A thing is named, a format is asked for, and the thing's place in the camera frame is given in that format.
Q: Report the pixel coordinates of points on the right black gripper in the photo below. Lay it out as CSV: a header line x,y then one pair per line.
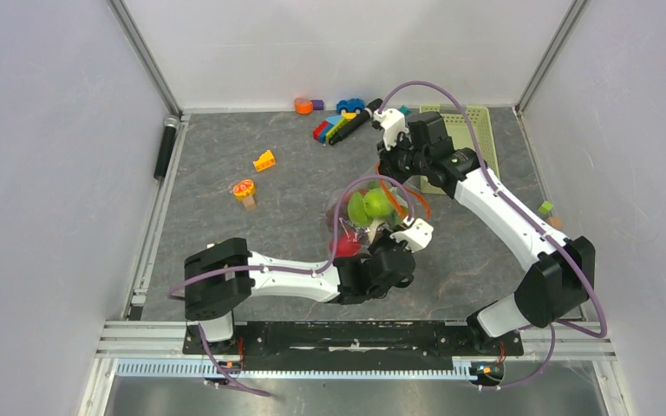
x,y
386,166

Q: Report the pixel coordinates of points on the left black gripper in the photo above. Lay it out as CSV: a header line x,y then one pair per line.
x,y
384,238

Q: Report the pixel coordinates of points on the red apple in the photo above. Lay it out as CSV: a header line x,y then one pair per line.
x,y
347,245

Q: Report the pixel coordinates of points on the green apple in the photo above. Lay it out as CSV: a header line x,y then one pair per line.
x,y
377,204

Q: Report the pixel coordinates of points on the clear zip bag orange zipper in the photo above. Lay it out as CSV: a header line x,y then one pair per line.
x,y
406,199

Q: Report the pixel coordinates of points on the light green fruit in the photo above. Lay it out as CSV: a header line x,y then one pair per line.
x,y
355,210

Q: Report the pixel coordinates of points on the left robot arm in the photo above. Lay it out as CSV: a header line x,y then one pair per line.
x,y
224,275

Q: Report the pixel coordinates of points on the green plastic basket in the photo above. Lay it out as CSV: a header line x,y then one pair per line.
x,y
460,134

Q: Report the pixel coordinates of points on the black microphone on table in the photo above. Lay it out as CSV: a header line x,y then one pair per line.
x,y
358,121

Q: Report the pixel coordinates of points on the blue toy car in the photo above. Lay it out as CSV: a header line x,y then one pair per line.
x,y
352,105

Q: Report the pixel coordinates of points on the coloured block stack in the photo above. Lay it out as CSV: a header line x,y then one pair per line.
x,y
331,125

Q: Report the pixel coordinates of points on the purple block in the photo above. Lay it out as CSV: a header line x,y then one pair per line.
x,y
318,105

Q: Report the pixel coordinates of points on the orange toy brick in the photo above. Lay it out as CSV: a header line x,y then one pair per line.
x,y
265,161

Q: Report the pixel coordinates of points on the green cube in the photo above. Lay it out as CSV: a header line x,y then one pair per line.
x,y
546,207

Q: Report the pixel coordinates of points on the wooden cube left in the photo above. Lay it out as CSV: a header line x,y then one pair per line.
x,y
249,203

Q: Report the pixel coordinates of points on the wooden cube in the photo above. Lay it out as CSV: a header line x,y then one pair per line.
x,y
556,223
249,203

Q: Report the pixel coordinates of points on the wooden cube right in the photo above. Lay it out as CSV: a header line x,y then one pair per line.
x,y
556,223

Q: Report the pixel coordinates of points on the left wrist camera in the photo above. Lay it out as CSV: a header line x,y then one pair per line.
x,y
416,234

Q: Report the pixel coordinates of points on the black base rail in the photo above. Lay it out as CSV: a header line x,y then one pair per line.
x,y
359,345

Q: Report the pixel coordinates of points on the black microphone at wall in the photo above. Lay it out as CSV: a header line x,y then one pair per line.
x,y
170,126

